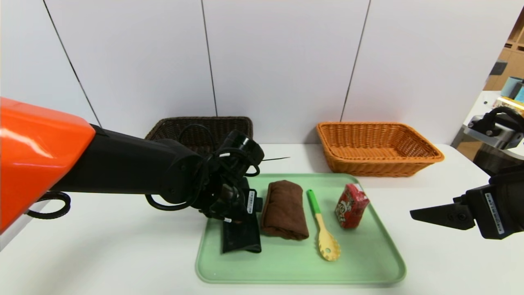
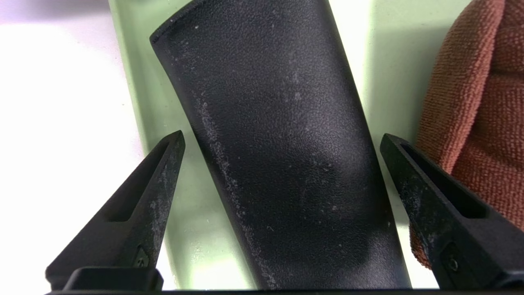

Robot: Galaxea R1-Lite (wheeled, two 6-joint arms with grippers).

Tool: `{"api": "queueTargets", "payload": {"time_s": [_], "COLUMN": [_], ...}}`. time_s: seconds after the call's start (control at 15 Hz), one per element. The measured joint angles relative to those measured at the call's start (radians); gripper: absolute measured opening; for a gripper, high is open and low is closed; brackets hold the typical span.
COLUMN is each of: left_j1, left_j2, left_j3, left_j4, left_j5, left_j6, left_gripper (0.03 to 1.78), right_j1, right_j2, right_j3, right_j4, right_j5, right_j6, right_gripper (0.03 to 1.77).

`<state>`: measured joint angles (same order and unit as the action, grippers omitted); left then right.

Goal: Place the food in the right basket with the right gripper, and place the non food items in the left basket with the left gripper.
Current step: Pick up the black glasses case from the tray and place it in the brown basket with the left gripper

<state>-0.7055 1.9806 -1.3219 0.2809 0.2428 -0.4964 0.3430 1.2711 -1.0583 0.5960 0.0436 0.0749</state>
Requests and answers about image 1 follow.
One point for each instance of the yellow printed box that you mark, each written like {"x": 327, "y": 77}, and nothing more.
{"x": 511, "y": 101}

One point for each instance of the wooden shelf unit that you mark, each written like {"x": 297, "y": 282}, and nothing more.
{"x": 513, "y": 61}

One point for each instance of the brown towel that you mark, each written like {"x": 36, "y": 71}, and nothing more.
{"x": 284, "y": 209}

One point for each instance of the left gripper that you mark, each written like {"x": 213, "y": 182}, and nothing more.
{"x": 250, "y": 203}

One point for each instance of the dark brown wicker basket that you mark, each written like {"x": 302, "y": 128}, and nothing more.
{"x": 172, "y": 128}

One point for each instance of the white side table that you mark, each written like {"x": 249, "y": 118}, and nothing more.
{"x": 485, "y": 102}

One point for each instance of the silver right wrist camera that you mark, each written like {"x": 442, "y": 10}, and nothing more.
{"x": 491, "y": 137}

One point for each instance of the light blue container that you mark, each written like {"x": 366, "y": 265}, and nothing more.
{"x": 520, "y": 94}

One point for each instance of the orange wicker basket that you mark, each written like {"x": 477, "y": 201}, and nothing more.
{"x": 368, "y": 168}

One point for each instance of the dark woven bin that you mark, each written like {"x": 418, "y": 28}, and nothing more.
{"x": 491, "y": 162}

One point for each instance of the dark grey box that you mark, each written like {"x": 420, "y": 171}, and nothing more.
{"x": 498, "y": 67}

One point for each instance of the red drink carton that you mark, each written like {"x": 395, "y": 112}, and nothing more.
{"x": 351, "y": 209}

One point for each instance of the light green plastic tray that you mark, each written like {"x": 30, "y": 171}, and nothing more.
{"x": 286, "y": 262}

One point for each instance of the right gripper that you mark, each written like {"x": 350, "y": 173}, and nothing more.
{"x": 491, "y": 214}

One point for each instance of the blue cup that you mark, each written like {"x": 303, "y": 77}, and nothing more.
{"x": 511, "y": 86}

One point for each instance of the black pouch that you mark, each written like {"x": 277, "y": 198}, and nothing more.
{"x": 241, "y": 239}

